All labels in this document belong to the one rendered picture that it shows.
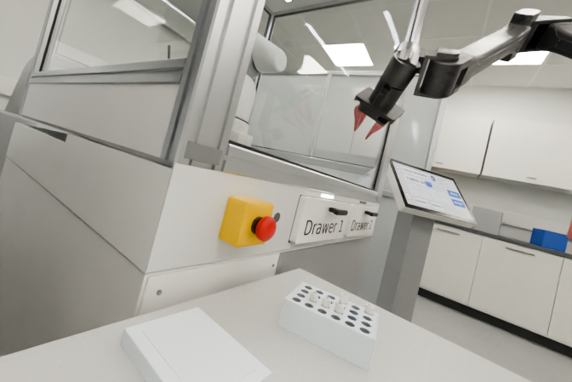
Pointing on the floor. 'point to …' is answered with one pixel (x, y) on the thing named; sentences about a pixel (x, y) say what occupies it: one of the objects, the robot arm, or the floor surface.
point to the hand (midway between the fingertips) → (362, 132)
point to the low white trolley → (263, 344)
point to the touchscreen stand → (404, 265)
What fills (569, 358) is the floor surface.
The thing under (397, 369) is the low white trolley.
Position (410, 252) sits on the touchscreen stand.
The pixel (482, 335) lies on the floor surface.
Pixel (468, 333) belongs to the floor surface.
